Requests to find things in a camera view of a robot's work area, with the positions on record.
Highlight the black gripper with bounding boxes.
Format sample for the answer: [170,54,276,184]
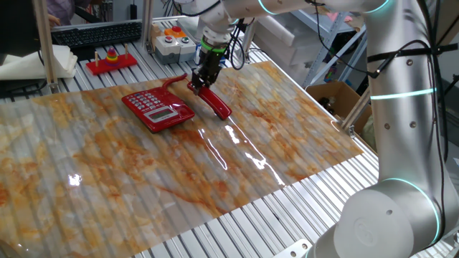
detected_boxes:
[190,49,225,95]

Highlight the red telephone handset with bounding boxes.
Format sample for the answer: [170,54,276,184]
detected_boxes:
[186,81,233,121]

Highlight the purple sleeved forearm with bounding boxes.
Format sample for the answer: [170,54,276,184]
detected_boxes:
[46,0,78,26]

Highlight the red telephone base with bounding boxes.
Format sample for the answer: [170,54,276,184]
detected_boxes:
[120,85,197,134]

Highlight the grey two-button box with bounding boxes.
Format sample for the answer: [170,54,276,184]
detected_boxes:
[154,34,197,65]

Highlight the orange emergency stop button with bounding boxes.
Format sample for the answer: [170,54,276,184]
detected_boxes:
[164,25,188,39]

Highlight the red peg toy base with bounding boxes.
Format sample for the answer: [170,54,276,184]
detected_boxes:
[85,43,138,76]

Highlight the translucent storage bin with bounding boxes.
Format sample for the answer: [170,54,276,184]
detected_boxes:
[256,16,326,67]

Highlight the rainbow stacking rings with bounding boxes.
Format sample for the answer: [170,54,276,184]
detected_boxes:
[105,46,120,67]

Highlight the orange marble pattern mat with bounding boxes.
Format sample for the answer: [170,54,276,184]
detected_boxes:
[0,60,365,258]

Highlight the black keyboard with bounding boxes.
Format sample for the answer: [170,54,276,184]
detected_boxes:
[51,21,143,50]

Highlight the grey metal shelf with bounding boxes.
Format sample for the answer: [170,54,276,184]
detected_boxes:
[283,9,370,89]

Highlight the brown cardboard box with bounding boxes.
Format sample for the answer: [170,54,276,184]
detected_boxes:
[305,80,374,135]

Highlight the pink paper sheet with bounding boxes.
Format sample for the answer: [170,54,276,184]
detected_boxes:
[325,12,354,23]

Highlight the green fabric bag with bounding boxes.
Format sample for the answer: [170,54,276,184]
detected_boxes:
[361,114,377,151]

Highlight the black monitor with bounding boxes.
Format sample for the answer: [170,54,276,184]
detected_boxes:
[0,0,41,57]

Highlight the red coiled phone cord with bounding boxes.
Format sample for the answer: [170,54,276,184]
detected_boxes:
[161,73,189,95]

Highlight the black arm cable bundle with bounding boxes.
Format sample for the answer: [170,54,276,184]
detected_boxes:
[225,21,248,72]

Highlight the aluminium frame post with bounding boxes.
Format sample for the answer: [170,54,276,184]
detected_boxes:
[340,85,372,139]
[32,0,60,95]
[141,0,155,51]
[240,21,257,65]

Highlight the black plug cable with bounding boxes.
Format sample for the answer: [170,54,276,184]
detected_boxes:
[308,0,459,162]

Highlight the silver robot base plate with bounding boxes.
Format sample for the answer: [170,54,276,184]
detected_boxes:
[272,239,313,258]

